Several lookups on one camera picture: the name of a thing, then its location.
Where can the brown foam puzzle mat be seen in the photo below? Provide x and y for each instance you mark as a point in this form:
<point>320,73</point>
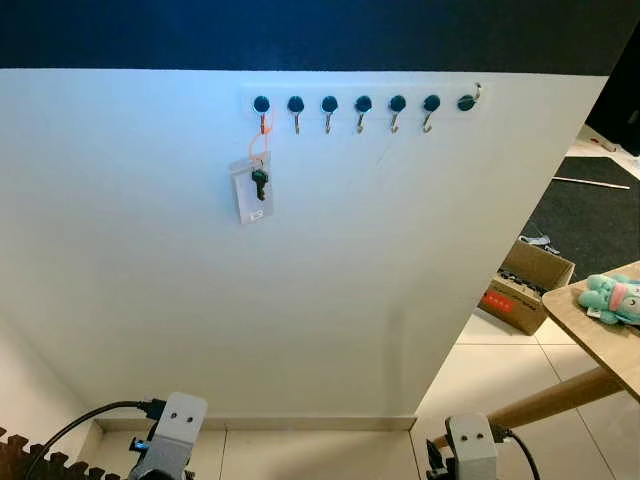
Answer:
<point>30,460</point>

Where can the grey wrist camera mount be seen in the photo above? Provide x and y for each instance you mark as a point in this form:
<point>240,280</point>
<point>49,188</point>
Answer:
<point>172,430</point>
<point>472,445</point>

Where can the round wooden table leg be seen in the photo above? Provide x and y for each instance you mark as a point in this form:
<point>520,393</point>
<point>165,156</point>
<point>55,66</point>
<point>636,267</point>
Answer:
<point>540,398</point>

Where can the orange key loop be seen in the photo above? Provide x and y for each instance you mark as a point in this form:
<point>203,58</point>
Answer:
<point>256,150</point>

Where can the black headed key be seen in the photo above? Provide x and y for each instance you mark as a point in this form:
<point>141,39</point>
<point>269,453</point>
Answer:
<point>260,180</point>

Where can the white wall hook rail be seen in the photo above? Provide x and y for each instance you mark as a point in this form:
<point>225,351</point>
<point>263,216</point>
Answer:
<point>345,92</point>

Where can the brown cardboard box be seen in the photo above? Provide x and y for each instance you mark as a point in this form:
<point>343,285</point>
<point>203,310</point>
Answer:
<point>530,285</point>

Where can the clear plastic key tag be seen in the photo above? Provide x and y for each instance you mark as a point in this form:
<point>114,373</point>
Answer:
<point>240,195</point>

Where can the black floor mat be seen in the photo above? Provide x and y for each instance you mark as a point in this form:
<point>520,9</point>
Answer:
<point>585,220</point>

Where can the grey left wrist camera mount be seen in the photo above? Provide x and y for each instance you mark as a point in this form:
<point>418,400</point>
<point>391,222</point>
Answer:
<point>172,430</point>

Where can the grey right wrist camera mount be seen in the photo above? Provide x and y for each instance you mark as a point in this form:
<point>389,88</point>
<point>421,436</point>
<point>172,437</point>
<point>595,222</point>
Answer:
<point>472,445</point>

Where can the light wooden table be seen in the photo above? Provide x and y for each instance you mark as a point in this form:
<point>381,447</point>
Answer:
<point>600,340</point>

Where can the black knob upturned metal hook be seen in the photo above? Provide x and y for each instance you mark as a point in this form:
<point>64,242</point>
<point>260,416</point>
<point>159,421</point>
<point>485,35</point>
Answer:
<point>466,102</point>

